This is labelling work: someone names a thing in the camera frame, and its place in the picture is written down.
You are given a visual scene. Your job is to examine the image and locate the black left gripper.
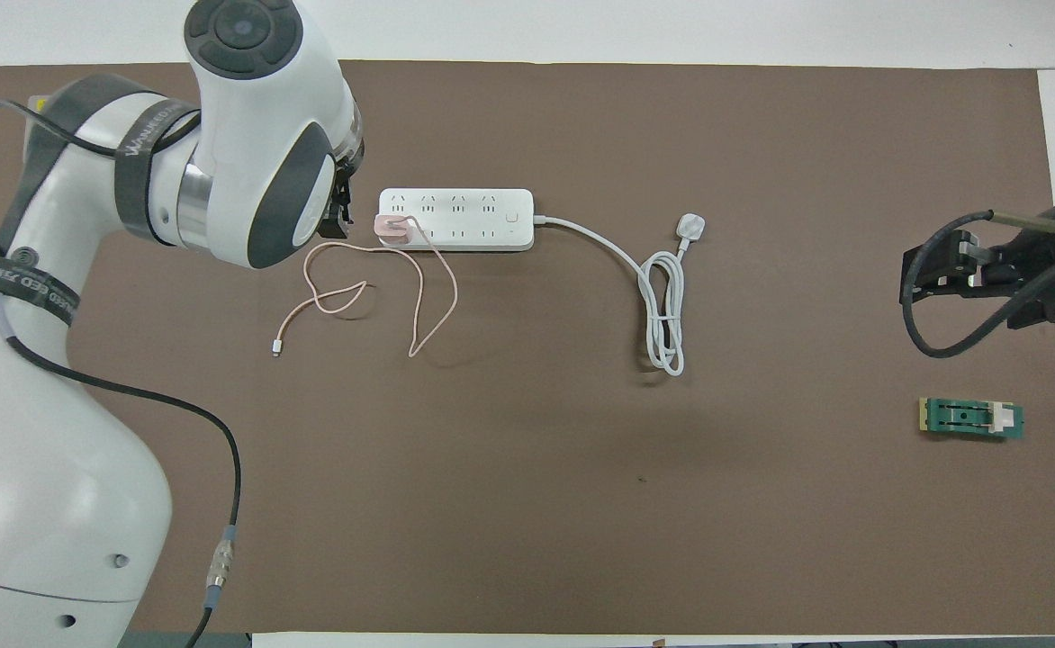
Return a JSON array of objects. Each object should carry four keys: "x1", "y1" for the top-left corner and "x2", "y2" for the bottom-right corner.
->
[{"x1": 319, "y1": 135, "x2": 368, "y2": 242}]

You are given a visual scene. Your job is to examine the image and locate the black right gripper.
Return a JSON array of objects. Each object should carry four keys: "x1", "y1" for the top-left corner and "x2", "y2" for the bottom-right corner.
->
[{"x1": 901, "y1": 225, "x2": 1055, "y2": 330}]

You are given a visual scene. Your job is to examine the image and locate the pink charger cable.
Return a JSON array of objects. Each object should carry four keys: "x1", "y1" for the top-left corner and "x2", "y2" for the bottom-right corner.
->
[{"x1": 271, "y1": 216, "x2": 459, "y2": 359}]

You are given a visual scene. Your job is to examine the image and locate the white power strip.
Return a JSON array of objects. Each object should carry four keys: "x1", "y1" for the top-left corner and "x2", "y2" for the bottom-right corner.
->
[{"x1": 375, "y1": 187, "x2": 537, "y2": 252}]

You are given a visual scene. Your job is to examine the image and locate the green circuit board module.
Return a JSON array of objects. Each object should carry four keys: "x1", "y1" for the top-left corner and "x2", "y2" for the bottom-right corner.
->
[{"x1": 919, "y1": 397, "x2": 1026, "y2": 443}]

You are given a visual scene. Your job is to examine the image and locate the brown table mat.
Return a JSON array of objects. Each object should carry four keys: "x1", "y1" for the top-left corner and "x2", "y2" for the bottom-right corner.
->
[{"x1": 0, "y1": 60, "x2": 1055, "y2": 635}]

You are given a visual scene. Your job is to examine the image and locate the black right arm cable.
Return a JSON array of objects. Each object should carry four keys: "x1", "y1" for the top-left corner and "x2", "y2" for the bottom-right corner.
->
[{"x1": 901, "y1": 209, "x2": 1055, "y2": 359}]

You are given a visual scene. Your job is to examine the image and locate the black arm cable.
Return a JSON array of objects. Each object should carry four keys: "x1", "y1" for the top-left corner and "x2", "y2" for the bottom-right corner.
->
[
  {"x1": 0, "y1": 99, "x2": 242, "y2": 648},
  {"x1": 901, "y1": 209, "x2": 1055, "y2": 359}
]

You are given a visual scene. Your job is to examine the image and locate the white power cord with plug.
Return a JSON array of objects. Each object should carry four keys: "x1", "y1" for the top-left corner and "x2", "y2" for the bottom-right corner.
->
[{"x1": 534, "y1": 212, "x2": 707, "y2": 377}]

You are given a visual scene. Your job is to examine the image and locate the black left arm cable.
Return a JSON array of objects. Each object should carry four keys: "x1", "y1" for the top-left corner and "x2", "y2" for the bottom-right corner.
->
[{"x1": 0, "y1": 99, "x2": 242, "y2": 648}]

